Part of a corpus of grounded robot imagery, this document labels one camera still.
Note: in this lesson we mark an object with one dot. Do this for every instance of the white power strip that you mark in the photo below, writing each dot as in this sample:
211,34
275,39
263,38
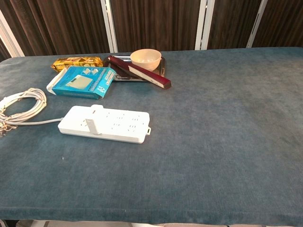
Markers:
123,128

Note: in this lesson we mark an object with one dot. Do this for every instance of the long maroon box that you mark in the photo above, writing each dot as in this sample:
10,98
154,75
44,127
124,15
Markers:
152,77

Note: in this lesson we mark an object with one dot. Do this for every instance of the metal tray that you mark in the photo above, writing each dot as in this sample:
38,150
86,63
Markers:
161,68

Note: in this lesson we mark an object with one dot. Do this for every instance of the dark brown pouch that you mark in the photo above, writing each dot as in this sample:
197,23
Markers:
120,73

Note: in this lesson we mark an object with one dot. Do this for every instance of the cream plastic bowl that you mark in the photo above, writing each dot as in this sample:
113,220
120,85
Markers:
145,59

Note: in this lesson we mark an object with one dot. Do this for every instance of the blue tablecloth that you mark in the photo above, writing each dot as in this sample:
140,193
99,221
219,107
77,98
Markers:
213,142

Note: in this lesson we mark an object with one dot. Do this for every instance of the blue cardboard box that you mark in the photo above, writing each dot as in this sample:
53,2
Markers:
80,81

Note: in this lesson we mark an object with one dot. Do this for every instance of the gold snack package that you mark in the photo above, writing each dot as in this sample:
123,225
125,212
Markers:
75,62

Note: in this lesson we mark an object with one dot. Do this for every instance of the brown twine tie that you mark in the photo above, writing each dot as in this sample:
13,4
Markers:
7,129

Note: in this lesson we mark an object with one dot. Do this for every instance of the white frame post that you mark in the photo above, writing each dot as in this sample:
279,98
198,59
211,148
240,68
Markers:
256,23
109,26
9,35
204,26

